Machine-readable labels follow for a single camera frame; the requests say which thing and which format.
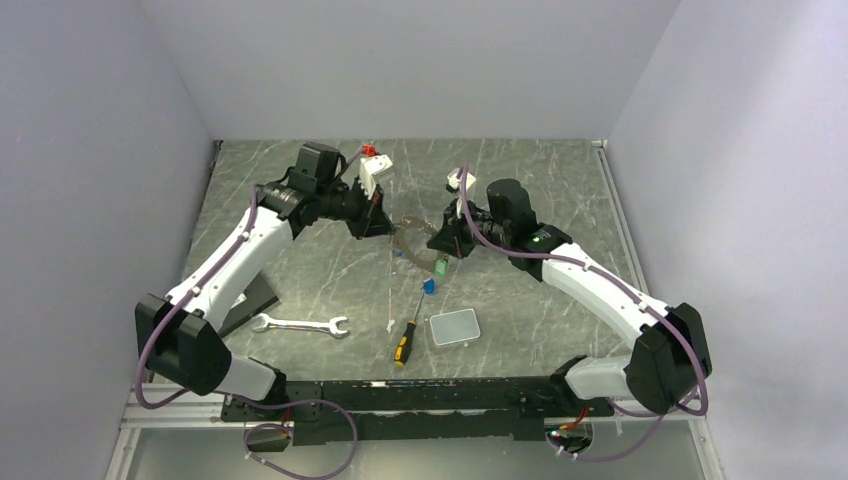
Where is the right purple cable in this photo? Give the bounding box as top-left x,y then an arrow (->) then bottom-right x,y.
457,165 -> 710,464

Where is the black square plate rear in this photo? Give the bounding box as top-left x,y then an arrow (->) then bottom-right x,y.
218,273 -> 279,338

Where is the grey rectangular tin box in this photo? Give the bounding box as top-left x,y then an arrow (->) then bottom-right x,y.
429,308 -> 481,347

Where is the purple cable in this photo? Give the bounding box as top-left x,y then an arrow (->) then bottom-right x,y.
134,146 -> 360,480
457,165 -> 710,464

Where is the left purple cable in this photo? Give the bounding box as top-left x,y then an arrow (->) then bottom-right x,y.
134,146 -> 360,480

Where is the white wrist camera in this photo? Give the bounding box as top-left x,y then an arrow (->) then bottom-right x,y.
445,167 -> 476,196
358,144 -> 393,200

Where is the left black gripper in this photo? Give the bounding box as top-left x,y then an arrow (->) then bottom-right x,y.
316,175 -> 396,240

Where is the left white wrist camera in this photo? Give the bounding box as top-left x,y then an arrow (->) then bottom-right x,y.
358,144 -> 393,200

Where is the silver open-end wrench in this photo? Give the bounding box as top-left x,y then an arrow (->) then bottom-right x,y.
251,313 -> 350,339

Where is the yellow black screwdriver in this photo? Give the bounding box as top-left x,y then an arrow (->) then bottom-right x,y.
393,286 -> 426,366

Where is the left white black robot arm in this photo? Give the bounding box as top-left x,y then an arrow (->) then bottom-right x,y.
134,142 -> 394,420

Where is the aluminium extrusion rail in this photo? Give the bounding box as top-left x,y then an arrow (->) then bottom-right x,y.
120,388 -> 225,429

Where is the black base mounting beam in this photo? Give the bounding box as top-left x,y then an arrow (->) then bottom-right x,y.
221,375 -> 613,446

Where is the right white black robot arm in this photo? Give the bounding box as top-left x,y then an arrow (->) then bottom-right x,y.
427,169 -> 712,416

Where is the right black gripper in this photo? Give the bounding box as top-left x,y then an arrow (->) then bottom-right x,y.
428,196 -> 512,259

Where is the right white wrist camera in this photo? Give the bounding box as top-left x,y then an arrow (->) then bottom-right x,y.
445,167 -> 476,196

